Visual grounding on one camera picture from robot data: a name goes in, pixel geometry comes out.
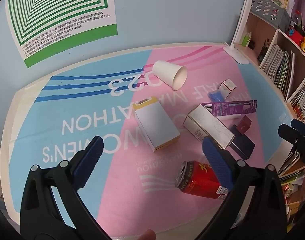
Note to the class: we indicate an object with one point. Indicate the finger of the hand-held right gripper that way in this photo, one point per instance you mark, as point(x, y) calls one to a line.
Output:
point(290, 133)
point(301, 124)

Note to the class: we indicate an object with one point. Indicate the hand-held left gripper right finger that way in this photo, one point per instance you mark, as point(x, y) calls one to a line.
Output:
point(217, 160)

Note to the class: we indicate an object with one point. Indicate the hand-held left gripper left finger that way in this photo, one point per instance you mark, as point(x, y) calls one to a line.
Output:
point(90, 160)

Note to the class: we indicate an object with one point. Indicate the blue plastic packet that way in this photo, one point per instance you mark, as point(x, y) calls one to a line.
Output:
point(216, 97)

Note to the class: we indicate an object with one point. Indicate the white paper cup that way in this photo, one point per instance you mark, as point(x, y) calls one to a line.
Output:
point(167, 73)

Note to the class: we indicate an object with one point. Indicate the person's left hand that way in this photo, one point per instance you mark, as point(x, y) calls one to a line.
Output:
point(147, 235)

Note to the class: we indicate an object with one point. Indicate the row of colourful books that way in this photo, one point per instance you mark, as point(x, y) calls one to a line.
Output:
point(303, 100)

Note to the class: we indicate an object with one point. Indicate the red drink can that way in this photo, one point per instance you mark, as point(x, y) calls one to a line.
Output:
point(202, 180)

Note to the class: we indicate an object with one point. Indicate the dark navy box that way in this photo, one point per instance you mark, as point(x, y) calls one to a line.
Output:
point(243, 146)

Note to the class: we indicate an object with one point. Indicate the pile of books and papers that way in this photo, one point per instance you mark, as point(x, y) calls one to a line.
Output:
point(292, 180)

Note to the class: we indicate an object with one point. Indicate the tall white line-drawing box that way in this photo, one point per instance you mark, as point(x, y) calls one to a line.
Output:
point(210, 126)

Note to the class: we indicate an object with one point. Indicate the small dark red box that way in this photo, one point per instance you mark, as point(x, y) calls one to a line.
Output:
point(243, 124)

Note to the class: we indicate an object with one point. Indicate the pink and blue printed mat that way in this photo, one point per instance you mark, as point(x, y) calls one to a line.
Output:
point(92, 105)

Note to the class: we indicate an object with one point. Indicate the purple toothbrush package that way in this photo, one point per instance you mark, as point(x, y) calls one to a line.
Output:
point(230, 106)

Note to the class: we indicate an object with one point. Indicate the row of thin books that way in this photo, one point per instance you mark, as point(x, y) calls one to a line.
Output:
point(277, 67)

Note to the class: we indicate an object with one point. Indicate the white box with yellow edge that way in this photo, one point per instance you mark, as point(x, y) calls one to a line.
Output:
point(157, 123)

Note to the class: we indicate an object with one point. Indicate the small white box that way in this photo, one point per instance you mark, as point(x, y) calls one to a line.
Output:
point(228, 86)

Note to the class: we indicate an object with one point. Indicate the wooden bookshelf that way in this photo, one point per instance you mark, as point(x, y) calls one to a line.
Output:
point(280, 38)

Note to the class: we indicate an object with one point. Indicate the red plush toy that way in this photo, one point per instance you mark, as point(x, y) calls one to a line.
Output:
point(295, 35)

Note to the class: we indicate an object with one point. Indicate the small green bottle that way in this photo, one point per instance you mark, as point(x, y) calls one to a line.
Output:
point(247, 40)

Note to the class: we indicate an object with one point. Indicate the white desk lamp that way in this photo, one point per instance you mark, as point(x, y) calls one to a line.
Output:
point(240, 37)

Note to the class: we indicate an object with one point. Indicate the grey perforated basket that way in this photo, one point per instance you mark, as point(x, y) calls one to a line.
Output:
point(263, 2)

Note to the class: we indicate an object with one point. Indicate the green striped wall poster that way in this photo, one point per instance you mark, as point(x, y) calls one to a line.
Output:
point(55, 10)

